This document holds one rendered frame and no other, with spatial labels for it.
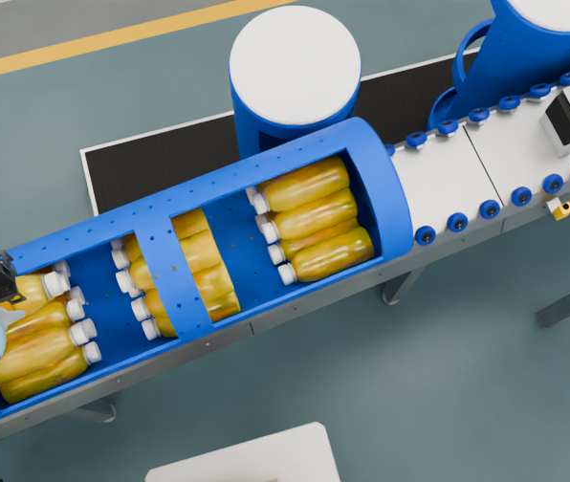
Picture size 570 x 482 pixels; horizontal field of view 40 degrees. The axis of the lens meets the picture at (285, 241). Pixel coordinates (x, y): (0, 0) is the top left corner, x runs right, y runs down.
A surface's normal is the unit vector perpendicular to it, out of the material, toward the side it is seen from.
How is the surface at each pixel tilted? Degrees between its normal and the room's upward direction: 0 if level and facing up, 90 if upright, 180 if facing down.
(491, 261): 0
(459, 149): 0
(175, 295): 33
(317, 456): 0
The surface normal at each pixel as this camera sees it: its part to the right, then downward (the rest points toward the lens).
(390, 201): 0.18, 0.19
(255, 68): 0.00, -0.25
